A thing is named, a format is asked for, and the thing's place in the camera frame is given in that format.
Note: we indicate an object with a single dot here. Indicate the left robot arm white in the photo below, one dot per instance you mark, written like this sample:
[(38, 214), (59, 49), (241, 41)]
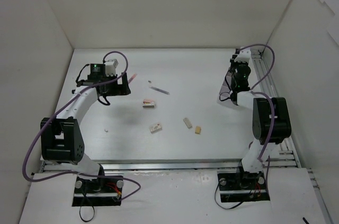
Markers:
[(62, 141)]

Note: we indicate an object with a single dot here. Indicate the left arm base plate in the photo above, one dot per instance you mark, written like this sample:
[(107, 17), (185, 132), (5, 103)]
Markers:
[(97, 192)]

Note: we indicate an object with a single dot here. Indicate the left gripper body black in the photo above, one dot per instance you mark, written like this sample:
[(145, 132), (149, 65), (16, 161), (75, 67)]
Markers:
[(116, 88)]

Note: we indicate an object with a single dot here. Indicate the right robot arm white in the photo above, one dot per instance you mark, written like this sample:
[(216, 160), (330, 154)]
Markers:
[(270, 120)]

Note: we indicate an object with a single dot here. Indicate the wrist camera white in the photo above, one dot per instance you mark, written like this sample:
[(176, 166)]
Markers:
[(111, 67), (242, 56)]

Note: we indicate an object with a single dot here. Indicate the pink highlighter pen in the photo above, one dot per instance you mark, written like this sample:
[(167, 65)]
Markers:
[(132, 77)]

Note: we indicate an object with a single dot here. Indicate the eraser with pink sleeve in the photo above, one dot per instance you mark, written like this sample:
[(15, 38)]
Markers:
[(148, 104)]

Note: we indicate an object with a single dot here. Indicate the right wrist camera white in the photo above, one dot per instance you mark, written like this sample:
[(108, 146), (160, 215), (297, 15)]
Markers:
[(242, 56)]

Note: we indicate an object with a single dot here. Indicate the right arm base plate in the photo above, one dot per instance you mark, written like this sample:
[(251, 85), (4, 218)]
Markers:
[(234, 188)]

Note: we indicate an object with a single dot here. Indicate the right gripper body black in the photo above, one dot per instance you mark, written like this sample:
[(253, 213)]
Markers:
[(235, 56)]

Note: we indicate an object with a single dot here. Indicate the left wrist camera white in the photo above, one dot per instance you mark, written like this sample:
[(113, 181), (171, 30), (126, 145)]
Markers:
[(111, 67)]

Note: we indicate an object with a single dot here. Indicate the white eraser red logo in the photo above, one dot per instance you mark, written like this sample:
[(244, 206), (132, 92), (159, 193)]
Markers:
[(156, 127)]

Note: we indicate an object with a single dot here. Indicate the small tan eraser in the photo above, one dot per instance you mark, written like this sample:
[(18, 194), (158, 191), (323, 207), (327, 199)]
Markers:
[(198, 130)]

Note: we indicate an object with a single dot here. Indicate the clear divided organizer container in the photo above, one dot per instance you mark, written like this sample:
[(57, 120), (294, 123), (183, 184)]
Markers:
[(225, 90)]

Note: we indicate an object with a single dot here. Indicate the black object bottom right corner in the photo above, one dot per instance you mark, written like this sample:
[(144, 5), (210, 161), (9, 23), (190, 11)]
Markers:
[(305, 220)]

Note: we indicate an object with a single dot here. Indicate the white worn eraser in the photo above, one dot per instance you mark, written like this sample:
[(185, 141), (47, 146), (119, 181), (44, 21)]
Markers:
[(187, 123)]

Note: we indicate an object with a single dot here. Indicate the dark purple pen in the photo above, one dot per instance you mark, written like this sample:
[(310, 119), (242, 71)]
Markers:
[(159, 90)]

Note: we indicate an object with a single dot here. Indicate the aluminium rail frame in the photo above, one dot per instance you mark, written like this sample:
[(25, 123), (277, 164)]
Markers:
[(62, 141)]

